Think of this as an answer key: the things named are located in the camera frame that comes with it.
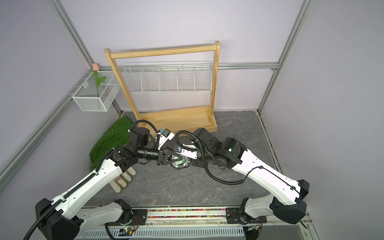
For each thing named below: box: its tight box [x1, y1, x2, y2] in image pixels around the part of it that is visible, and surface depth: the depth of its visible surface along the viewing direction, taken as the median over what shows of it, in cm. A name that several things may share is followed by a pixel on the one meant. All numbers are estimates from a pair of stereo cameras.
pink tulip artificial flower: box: [92, 63, 107, 97], surface depth 92 cm
